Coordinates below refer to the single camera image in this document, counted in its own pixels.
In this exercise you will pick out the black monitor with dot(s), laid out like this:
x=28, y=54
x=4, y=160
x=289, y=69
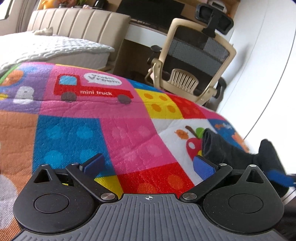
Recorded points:
x=150, y=8

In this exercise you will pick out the black garment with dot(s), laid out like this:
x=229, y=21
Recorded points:
x=233, y=154

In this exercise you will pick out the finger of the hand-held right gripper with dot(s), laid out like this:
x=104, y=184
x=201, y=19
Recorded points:
x=278, y=178

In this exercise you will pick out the white desk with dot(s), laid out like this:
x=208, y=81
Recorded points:
x=148, y=34

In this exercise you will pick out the colourful printed play mat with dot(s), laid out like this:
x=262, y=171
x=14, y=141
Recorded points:
x=111, y=129

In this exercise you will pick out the beige mesh office chair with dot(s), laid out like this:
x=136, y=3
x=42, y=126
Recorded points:
x=196, y=58

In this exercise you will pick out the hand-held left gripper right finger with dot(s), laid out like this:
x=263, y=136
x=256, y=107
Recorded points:
x=204, y=168

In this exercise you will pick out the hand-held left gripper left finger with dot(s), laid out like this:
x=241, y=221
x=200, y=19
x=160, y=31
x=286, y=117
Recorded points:
x=93, y=165

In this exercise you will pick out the beige padded headboard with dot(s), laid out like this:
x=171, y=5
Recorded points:
x=81, y=25

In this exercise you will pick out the yellow plush toy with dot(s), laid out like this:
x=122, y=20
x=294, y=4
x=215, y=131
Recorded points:
x=48, y=3

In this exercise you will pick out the small beige cloth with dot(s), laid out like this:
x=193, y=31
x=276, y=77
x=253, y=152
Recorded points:
x=44, y=31

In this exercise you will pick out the small black round object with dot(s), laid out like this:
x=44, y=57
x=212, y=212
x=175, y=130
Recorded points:
x=99, y=2

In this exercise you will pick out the pink plush toy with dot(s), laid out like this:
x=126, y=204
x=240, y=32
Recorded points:
x=63, y=3

